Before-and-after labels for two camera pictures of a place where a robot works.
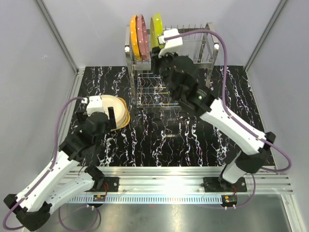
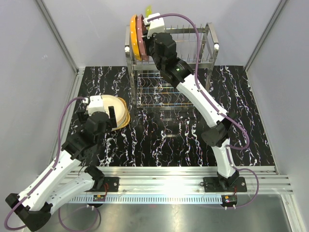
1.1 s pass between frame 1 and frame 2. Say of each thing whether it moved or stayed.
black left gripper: stayed
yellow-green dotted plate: moved
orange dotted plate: stayed
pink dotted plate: stayed
